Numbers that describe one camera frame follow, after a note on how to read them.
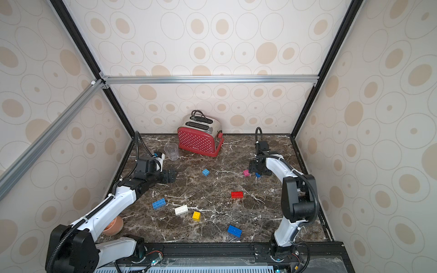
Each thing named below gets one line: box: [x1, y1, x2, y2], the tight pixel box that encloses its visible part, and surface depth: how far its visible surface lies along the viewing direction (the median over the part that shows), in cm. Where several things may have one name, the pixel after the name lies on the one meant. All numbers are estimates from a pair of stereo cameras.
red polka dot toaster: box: [177, 114, 225, 158], surface depth 102 cm
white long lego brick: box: [174, 204, 189, 216], surface depth 87 cm
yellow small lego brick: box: [192, 211, 201, 222], surface depth 83 cm
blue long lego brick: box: [151, 197, 167, 210], surface depth 89 cm
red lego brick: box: [230, 191, 245, 199], surface depth 91 cm
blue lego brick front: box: [227, 224, 243, 238], surface depth 80 cm
